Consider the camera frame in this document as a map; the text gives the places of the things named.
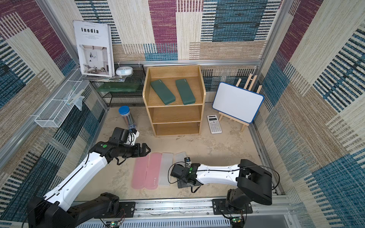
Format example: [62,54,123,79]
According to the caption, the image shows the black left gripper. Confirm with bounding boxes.
[118,142,151,157]

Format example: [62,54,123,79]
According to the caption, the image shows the pink pencil case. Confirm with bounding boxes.
[132,155,149,190]
[144,153,162,190]

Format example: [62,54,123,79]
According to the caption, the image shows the green pencil case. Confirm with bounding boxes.
[175,78,196,105]
[151,79,176,105]

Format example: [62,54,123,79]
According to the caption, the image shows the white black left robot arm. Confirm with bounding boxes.
[26,142,151,228]

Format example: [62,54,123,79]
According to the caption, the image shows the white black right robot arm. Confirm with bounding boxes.
[162,157,273,210]

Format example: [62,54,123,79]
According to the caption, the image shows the clear pencil tube blue label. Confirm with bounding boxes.
[118,105,136,132]

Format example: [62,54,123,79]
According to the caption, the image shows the wooden three-tier shelf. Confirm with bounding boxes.
[143,65,206,136]

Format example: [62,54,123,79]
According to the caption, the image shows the white calculator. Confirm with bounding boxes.
[207,115,222,134]

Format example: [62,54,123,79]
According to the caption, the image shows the wooden easel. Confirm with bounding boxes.
[218,73,263,132]

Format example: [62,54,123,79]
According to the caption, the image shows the green tray on rack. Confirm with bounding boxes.
[97,82,141,92]

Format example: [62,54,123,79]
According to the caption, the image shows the white round device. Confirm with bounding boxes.
[116,66,134,77]

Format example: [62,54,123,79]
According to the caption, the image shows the Inedia magazine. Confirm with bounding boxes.
[73,21,115,78]

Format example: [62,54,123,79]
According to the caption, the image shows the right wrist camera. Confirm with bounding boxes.
[184,157,192,169]

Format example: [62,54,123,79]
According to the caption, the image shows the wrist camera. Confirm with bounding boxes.
[184,157,192,169]
[109,127,139,146]

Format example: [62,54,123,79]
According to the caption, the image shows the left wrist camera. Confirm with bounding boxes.
[109,127,139,146]

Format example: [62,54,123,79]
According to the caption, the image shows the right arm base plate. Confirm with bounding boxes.
[212,198,253,216]

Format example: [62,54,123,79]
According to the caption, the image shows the black wire mesh rack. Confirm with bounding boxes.
[91,65,145,107]

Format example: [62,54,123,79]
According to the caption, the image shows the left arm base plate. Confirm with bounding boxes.
[116,201,136,218]

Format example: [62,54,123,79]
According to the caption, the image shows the aluminium front rail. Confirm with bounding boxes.
[80,196,301,228]

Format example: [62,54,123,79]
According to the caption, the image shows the small whiteboard blue frame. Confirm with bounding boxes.
[212,82,265,124]

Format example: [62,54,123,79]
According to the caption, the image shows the white wire basket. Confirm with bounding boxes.
[35,80,89,128]

